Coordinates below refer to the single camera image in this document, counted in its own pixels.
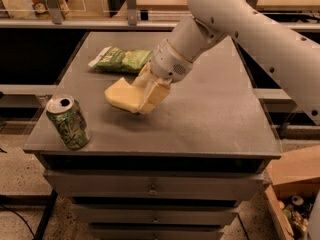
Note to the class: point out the cardboard box with items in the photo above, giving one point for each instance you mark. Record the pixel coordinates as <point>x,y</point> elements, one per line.
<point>295,173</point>

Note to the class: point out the grey drawer cabinet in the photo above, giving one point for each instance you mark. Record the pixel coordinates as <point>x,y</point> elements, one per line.
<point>177,173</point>

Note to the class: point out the green soda can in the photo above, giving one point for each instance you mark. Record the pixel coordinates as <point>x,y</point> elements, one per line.
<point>65,114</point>

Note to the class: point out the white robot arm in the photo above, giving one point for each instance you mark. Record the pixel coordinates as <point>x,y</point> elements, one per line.
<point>290,59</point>

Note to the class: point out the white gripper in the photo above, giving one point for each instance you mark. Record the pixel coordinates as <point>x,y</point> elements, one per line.
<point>169,64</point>

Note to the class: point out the yellow sponge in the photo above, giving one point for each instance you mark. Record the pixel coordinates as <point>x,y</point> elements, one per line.
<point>124,96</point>

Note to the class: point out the green chip bag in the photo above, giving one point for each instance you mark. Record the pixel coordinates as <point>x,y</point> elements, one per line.
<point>114,59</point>

